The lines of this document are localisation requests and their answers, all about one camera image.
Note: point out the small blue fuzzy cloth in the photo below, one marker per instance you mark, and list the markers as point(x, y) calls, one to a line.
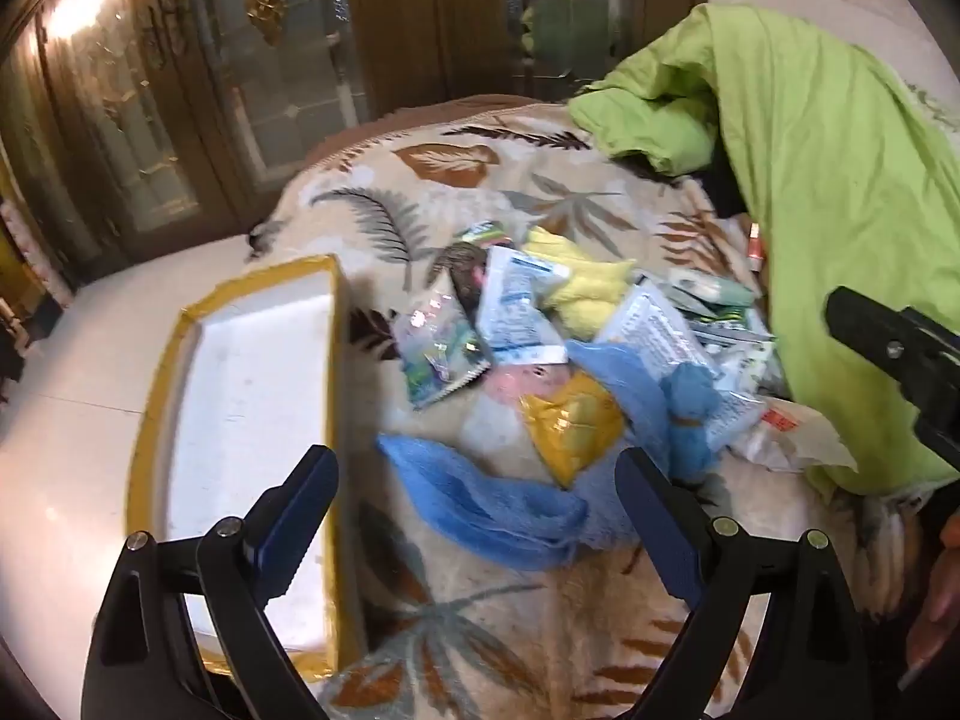
point(694, 420)

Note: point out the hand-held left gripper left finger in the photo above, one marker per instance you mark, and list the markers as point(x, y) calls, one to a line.
point(296, 525)

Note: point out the shiny colourful packet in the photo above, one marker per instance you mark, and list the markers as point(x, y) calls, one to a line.
point(442, 352)

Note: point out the white plastic packet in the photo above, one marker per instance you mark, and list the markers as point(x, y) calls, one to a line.
point(731, 416)

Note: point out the blue towel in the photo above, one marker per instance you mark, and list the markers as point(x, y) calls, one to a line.
point(487, 502)

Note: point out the small orange tube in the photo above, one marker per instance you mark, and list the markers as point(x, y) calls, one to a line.
point(757, 247)

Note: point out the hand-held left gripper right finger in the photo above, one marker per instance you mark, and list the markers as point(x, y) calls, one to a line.
point(660, 532)

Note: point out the white foam box yellow tape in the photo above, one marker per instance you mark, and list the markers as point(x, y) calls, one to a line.
point(255, 405)

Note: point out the green quilt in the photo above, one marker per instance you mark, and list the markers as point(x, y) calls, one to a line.
point(825, 165)

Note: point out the white blue-print packet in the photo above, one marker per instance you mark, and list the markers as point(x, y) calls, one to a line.
point(517, 307)

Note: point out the yellow towel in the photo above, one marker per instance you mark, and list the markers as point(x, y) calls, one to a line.
point(581, 285)

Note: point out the yellow packet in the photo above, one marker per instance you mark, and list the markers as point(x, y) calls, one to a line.
point(574, 427)

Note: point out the brown bed cover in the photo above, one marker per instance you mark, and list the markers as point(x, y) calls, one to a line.
point(420, 116)

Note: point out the leaf-print blanket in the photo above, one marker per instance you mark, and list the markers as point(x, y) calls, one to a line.
point(525, 630)

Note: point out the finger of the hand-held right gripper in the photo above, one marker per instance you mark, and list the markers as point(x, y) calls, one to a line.
point(870, 330)

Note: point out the white square packet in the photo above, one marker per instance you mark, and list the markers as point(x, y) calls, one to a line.
point(652, 334)

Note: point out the person's right hand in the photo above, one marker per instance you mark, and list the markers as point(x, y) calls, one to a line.
point(941, 607)

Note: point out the wooden glass door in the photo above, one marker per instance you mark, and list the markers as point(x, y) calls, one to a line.
point(420, 15)

